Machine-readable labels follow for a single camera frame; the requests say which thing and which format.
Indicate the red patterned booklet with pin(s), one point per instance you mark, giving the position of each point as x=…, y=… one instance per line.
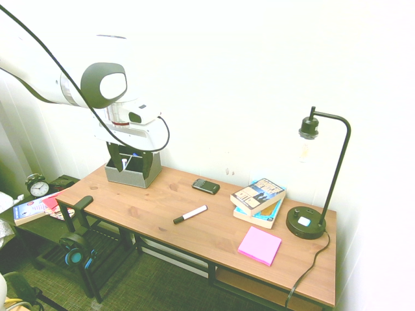
x=53, y=202

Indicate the black desk lamp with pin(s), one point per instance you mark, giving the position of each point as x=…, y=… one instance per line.
x=305, y=223

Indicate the black mobile phone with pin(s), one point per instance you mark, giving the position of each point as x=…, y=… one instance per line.
x=205, y=186

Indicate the black headphone hanger clamp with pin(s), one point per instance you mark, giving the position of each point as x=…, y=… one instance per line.
x=79, y=207

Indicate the black alarm clock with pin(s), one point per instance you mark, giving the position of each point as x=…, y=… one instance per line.
x=38, y=187

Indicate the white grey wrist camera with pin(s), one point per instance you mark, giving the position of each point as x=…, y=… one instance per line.
x=141, y=113

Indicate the dark object on side table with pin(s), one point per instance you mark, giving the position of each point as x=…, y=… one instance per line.
x=61, y=184

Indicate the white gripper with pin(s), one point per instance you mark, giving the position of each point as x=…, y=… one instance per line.
x=136, y=136

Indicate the white marker with black cap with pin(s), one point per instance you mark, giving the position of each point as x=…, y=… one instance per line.
x=191, y=214

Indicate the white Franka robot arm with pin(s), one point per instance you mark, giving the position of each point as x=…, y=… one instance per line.
x=39, y=64

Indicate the black side table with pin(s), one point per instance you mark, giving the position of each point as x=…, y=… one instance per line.
x=32, y=230

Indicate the blue white paperback book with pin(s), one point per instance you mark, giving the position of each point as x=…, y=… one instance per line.
x=27, y=212

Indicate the pink sticky note pad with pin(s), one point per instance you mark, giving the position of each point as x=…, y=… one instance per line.
x=260, y=246

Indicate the white cloth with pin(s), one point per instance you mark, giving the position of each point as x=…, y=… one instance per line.
x=4, y=210

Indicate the black and blue headphones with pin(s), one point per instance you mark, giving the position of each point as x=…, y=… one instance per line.
x=75, y=251

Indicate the black slatted floor rack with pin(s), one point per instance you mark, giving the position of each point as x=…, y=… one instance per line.
x=103, y=246

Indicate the wooden desk with black frame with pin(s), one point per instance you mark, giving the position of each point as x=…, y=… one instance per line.
x=194, y=236

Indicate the grey fabric desk holder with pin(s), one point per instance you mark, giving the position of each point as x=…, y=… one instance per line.
x=136, y=176

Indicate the paperback book with dark cover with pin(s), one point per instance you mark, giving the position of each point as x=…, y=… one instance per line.
x=257, y=196

